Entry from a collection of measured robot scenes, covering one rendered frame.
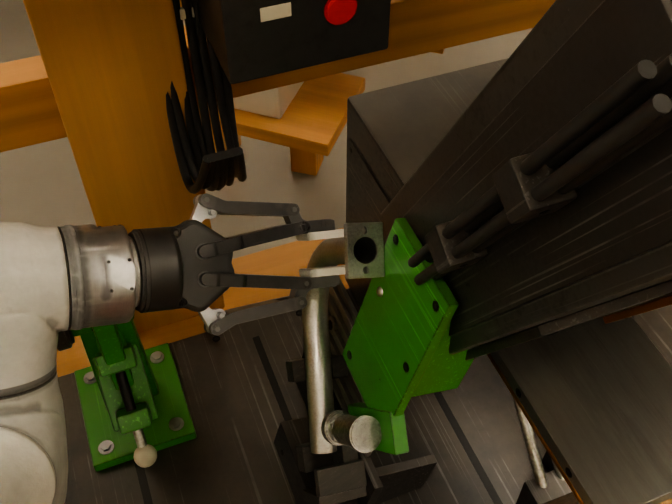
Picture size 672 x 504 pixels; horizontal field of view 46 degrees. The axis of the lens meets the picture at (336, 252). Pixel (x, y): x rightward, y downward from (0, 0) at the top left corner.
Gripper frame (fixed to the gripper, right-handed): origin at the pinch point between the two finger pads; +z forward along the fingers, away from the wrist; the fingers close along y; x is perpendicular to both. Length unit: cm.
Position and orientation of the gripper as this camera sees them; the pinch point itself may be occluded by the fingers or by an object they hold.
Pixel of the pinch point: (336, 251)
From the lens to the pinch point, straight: 79.0
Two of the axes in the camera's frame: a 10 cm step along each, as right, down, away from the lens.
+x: -4.3, -0.1, 9.0
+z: 9.0, -0.9, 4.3
